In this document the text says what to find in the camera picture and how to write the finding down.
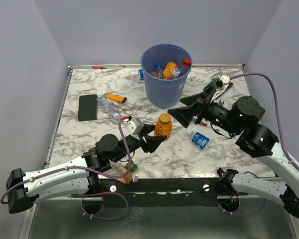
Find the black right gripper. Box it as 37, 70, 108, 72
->
167, 84, 242, 136

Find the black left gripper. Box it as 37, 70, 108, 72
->
112, 124, 166, 163

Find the orange bottle front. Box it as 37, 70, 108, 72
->
154, 113, 172, 141

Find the blue label water bottle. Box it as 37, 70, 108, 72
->
188, 130, 225, 159

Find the clear bottle white cap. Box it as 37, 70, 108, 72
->
169, 68, 180, 80

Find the red cap tea bottle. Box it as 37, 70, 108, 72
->
179, 58, 192, 77

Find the large crushed orange-label bottle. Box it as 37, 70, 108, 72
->
150, 72, 160, 78

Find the small orange juice bottle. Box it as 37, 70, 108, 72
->
162, 62, 178, 79

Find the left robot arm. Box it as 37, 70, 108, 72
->
0, 118, 166, 214

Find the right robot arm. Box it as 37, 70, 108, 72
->
167, 89, 299, 219

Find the blue plastic bin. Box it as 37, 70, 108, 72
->
141, 44, 192, 109

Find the green cap bottle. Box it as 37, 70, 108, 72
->
125, 161, 138, 173

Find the orange bottle white cap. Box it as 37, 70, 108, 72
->
104, 163, 139, 184

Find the small clear crushed bottle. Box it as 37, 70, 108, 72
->
97, 95, 120, 120

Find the orange utility knife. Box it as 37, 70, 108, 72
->
106, 94, 127, 103

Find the black box left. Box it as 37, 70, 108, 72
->
78, 94, 98, 121

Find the red marker pen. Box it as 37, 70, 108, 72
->
91, 65, 107, 69

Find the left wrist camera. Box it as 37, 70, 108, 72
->
124, 117, 144, 137

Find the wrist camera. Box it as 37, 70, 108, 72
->
124, 117, 144, 137
211, 71, 233, 101

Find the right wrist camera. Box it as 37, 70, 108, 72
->
211, 71, 233, 101

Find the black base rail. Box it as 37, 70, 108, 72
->
100, 177, 234, 208

